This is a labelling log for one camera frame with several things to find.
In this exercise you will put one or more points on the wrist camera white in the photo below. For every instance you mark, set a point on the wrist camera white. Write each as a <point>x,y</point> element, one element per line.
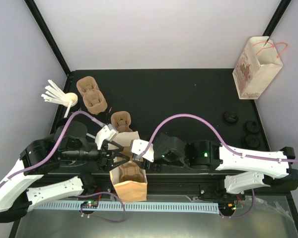
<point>138,146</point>
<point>108,132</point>

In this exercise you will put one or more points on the stacked brown pulp cup carriers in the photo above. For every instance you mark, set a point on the stacked brown pulp cup carriers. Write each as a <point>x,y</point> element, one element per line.
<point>92,96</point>

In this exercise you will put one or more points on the black paper cup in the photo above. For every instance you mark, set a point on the black paper cup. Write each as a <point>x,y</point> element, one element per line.
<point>61,122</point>

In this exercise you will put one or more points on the black aluminium frame rail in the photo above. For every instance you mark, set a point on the black aluminium frame rail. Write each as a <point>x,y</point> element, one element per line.
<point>184,185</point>

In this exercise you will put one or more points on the right black corner post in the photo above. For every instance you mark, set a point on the right black corner post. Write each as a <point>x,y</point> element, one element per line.
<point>275,19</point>

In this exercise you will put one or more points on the paper cup holding stirrers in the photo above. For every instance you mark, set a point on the paper cup holding stirrers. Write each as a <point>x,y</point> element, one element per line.
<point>70,99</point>

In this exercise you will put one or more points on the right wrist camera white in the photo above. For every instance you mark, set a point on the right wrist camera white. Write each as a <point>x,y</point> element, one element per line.
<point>138,146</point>

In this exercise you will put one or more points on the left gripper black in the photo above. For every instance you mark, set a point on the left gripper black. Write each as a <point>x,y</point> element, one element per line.
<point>108,163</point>

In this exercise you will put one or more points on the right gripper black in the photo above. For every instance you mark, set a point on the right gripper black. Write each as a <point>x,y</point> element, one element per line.
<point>147,166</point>

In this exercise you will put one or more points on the white printed paper bag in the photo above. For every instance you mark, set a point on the white printed paper bag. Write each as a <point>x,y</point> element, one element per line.
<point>257,66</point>

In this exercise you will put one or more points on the brown pulp cup carrier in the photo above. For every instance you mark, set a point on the brown pulp cup carrier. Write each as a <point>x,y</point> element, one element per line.
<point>121,121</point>
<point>130,171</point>

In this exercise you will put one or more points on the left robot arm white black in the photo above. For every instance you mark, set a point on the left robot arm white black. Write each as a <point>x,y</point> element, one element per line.
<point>67,144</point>

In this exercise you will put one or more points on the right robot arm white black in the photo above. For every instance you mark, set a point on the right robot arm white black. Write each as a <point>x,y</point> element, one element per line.
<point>255,168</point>

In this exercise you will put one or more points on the light blue cable duct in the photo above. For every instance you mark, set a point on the light blue cable duct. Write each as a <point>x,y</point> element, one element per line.
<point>179,207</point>

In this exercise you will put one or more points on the bundle of white wrapped straws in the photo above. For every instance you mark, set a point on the bundle of white wrapped straws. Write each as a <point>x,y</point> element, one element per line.
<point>54,94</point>

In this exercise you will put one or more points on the black corner post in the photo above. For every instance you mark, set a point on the black corner post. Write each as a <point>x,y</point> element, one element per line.
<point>275,19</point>
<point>32,6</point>

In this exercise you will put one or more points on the left black corner post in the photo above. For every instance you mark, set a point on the left black corner post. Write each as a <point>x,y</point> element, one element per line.
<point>32,6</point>

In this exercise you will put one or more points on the small green circuit board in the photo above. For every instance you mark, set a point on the small green circuit board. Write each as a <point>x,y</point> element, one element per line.
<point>89,204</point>

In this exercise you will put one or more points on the brown paper bag white handles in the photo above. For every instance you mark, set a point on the brown paper bag white handles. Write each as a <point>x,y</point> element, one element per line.
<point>129,181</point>

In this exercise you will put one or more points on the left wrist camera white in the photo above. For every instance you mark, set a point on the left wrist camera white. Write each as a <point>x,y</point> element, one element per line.
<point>108,132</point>

